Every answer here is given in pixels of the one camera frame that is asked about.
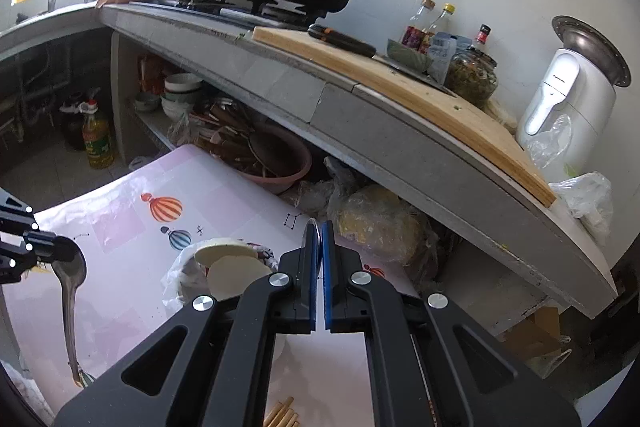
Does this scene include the large metal spoon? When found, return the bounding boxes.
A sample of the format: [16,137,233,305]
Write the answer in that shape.
[51,247,90,389]

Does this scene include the glass bottle with yellow cap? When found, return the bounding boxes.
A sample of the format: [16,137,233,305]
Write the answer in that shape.
[425,3,457,50]

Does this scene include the sauce bottle with brown cap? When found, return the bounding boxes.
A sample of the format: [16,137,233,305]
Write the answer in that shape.
[401,0,437,52]

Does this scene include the knotted clear plastic bag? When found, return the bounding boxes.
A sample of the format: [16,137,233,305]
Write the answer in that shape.
[167,114,195,144]

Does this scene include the white plastic bag liner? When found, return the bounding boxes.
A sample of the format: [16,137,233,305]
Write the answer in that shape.
[161,237,281,314]

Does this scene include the green bowl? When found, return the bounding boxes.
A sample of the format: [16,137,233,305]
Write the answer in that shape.
[135,94,163,114]

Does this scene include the gas stove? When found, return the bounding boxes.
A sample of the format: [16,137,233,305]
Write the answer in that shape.
[150,0,328,28]

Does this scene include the black-handled kitchen knife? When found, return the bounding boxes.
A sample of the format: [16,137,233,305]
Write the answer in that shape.
[306,23,451,90]

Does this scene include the stack of white bowls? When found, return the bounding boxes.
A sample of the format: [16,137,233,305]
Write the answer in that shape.
[160,73,204,122]

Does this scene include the white kitchen appliance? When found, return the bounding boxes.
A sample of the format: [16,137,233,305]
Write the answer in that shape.
[515,48,618,182]

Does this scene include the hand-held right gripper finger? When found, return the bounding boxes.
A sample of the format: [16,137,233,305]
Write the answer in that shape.
[321,220,582,427]
[54,243,321,427]

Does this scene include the pile of wooden-handled cookware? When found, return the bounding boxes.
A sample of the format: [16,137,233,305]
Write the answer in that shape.
[192,94,261,168]

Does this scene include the grey concrete kitchen counter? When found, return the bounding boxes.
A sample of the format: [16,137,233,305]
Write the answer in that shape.
[0,2,618,320]

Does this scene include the pink basin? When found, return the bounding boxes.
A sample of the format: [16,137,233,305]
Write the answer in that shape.
[245,128,314,196]

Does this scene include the white shell-shaped spoon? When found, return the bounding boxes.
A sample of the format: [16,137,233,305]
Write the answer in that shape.
[206,257,273,301]

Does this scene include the yellow cooking oil bottle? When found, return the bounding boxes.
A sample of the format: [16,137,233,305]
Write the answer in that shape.
[81,98,116,171]

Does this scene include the red packet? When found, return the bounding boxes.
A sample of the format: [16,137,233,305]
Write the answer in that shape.
[139,57,168,95]

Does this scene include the blue and white packet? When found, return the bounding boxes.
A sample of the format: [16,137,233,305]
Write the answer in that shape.
[429,33,475,75]

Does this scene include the crumpled white plastic bag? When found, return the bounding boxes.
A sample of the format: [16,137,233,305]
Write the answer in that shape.
[549,171,615,249]

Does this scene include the bottle with red black cap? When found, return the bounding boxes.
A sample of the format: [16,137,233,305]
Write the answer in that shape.
[471,24,494,54]

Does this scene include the grey drain pipes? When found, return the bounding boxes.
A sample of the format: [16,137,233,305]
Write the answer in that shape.
[0,42,71,142]

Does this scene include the glass jar of pickles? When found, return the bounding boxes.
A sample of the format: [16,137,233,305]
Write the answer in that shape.
[444,48,499,104]

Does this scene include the white round ladle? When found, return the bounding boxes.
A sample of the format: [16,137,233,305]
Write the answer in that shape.
[194,243,257,269]

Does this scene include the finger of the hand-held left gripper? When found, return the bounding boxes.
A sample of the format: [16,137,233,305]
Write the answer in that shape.
[0,231,61,285]
[0,189,40,234]

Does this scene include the large round steel lid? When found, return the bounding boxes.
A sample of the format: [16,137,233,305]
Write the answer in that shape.
[551,15,633,88]

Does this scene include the wooden cutting board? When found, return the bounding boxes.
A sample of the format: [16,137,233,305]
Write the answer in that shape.
[251,26,558,208]

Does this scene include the dark jar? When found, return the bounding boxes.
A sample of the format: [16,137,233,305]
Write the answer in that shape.
[59,93,91,152]

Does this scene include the plastic bag of yellow food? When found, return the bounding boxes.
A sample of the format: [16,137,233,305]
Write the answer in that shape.
[327,183,431,268]

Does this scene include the cardboard box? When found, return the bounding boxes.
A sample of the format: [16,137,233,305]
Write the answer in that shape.
[497,306,573,375]

